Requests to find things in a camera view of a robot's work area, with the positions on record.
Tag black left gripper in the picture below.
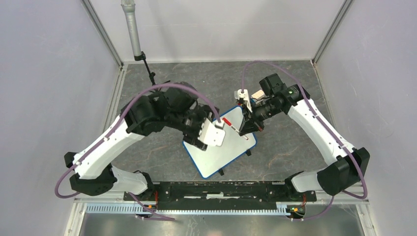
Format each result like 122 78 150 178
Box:
167 104 220 150

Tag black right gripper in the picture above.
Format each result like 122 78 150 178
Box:
239 98 282 135

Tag red white marker pen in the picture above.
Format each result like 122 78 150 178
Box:
222 118 249 140

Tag blue framed whiteboard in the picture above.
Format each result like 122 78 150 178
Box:
183 124 257 179

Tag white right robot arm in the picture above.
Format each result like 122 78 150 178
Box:
234 74 370 201

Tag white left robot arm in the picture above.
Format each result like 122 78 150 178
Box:
64 82 220 201

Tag white lego brick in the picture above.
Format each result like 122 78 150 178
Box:
251 89 266 101

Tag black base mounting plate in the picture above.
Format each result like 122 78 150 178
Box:
137 181 317 210

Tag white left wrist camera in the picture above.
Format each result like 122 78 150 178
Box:
198 118 226 147

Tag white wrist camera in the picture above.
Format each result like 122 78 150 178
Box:
234 89 253 113
198 118 226 147

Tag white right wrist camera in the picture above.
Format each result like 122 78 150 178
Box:
234 89 253 113

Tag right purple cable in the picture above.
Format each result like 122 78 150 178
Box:
241 60 368 222

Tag slotted aluminium cable duct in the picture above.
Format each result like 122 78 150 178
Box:
85 203 306 217

